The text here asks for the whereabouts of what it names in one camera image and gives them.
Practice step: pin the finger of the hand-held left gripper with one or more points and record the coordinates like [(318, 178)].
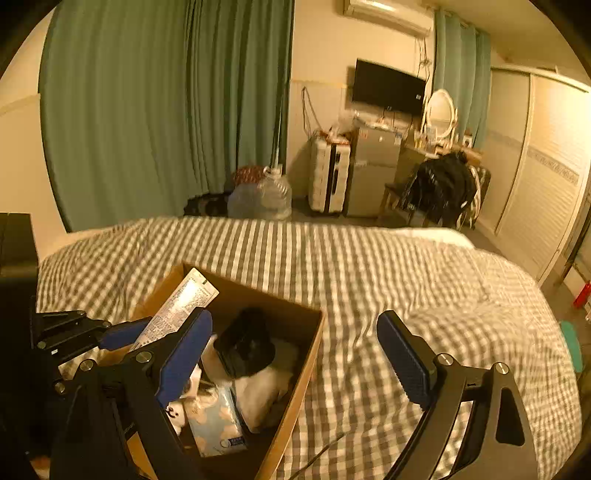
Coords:
[(122, 334), (62, 385)]

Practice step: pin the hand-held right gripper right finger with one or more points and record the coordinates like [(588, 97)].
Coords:
[(406, 360)]

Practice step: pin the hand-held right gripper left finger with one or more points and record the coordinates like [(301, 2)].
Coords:
[(184, 355)]

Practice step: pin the white toothpaste box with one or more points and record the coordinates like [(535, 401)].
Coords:
[(184, 295)]

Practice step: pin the black cloth item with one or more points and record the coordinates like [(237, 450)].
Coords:
[(244, 341)]

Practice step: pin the light blue tissue pack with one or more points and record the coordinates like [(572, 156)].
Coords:
[(214, 424)]

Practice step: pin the white sock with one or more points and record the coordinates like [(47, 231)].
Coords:
[(263, 392)]

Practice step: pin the brown cardboard box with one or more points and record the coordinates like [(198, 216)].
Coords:
[(295, 332)]

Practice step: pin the grey checked blanket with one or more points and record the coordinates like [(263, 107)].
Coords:
[(392, 277)]

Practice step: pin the white pillow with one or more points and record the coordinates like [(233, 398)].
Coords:
[(438, 236)]

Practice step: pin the black bag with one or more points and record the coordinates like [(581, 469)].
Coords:
[(205, 205)]

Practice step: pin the blue water jug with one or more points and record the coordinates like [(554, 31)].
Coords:
[(242, 203)]

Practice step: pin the teal stool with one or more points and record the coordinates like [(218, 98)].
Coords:
[(571, 346)]

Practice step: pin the wooden chair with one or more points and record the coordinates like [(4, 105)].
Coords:
[(392, 194)]

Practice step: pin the black jacket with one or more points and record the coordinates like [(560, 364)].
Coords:
[(445, 184)]

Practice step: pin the clear water jug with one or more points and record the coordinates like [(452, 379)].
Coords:
[(277, 196)]

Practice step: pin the red fire extinguisher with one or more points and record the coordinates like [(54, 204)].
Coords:
[(582, 295)]

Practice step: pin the red patterned bag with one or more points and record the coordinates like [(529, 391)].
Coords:
[(247, 175)]

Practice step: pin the silver small fridge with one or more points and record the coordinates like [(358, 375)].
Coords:
[(371, 170)]

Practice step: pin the dark suitcase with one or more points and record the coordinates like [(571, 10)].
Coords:
[(482, 182)]

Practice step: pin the white suitcase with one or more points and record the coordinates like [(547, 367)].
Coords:
[(325, 175)]

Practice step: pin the wooden dressing table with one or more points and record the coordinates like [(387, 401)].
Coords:
[(413, 154)]

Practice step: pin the wide green curtain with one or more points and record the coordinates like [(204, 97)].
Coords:
[(138, 115)]

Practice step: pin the white louvred wardrobe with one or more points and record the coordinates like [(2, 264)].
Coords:
[(531, 175)]

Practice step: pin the clear plastic bag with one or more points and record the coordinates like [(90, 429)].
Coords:
[(342, 127)]

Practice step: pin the white oval vanity mirror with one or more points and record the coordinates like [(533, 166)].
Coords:
[(441, 113)]

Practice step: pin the narrow green curtain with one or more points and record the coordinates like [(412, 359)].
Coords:
[(461, 69)]

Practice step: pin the white air conditioner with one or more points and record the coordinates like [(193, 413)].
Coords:
[(388, 14)]

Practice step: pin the black wall television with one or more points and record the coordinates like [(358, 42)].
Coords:
[(388, 87)]

